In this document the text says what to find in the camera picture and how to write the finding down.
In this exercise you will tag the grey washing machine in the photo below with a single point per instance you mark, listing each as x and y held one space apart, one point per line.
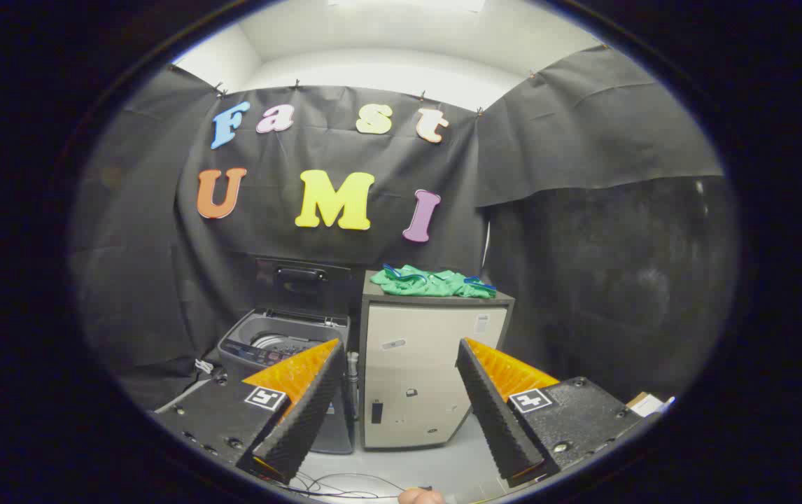
240 344

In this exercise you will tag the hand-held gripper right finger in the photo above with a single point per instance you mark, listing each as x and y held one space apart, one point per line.
495 420

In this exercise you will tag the cardboard box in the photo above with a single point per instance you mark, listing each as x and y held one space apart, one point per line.
642 402

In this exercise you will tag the green polo shirt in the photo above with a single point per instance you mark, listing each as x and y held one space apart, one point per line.
429 283

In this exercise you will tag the beige cabinet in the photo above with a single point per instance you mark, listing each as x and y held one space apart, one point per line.
415 350

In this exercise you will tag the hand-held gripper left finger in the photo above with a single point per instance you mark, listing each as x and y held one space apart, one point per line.
310 413

